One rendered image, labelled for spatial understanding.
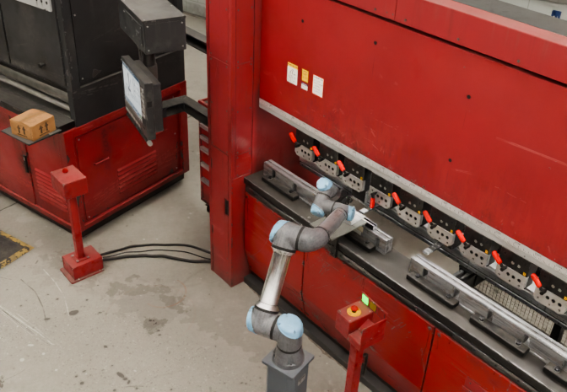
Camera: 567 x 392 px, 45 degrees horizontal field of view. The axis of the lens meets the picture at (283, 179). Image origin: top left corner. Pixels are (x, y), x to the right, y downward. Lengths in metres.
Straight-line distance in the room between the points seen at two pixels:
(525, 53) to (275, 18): 1.55
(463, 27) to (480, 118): 0.39
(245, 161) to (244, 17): 0.94
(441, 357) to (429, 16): 1.68
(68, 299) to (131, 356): 0.71
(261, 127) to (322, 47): 0.86
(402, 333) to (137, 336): 1.72
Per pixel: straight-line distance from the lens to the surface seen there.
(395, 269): 3.68
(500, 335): 3.41
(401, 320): 3.70
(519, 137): 2.96
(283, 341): 3.13
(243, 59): 3.97
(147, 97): 3.89
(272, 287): 3.12
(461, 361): 3.54
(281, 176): 4.22
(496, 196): 3.12
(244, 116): 4.13
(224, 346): 4.40
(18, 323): 4.77
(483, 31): 2.92
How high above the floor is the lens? 3.15
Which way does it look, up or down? 32 degrees down
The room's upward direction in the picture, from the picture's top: 3 degrees clockwise
